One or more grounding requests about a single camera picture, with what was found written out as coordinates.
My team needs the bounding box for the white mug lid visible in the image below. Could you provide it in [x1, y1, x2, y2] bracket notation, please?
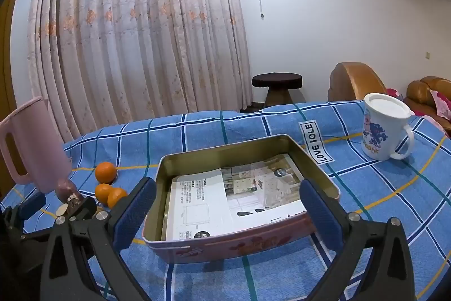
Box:
[364, 93, 414, 118]

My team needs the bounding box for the printed paper sheet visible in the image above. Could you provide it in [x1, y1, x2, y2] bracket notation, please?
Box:
[165, 153, 307, 241]

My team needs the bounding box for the pink plastic pitcher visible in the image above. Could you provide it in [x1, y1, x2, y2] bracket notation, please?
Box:
[0, 96, 73, 194]

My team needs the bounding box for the brown leather sofa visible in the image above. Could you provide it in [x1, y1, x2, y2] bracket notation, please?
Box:
[403, 76, 451, 118]

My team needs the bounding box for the blue plaid cloth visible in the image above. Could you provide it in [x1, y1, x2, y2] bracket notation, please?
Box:
[0, 99, 451, 301]

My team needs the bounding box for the white printed mug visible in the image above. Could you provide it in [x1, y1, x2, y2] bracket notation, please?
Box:
[361, 93, 415, 161]

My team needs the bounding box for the brown leather armchair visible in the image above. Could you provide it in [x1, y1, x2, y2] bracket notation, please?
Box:
[328, 62, 388, 102]

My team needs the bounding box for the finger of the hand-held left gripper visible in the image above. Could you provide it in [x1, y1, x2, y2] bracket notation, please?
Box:
[56, 197, 98, 222]
[17, 194, 47, 220]

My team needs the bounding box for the purple grey sweet potato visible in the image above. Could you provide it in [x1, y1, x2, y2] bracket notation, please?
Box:
[55, 179, 81, 205]

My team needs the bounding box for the large orange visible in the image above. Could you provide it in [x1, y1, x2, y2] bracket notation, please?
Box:
[94, 162, 118, 184]

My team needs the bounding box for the pink embroidered curtain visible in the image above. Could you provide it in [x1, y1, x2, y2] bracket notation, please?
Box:
[26, 0, 252, 143]

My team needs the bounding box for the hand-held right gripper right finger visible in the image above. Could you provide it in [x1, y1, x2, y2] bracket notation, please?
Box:
[299, 179, 418, 301]

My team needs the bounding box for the pink metal tin box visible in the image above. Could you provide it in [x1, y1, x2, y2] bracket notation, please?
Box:
[142, 133, 342, 264]

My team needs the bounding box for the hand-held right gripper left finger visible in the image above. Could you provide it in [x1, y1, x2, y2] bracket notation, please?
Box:
[40, 177, 157, 301]

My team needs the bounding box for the dark round stool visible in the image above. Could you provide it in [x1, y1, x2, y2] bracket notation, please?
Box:
[251, 73, 303, 108]

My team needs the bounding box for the small orange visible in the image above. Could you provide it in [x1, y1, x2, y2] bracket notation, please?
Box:
[107, 188, 128, 209]
[94, 183, 113, 207]

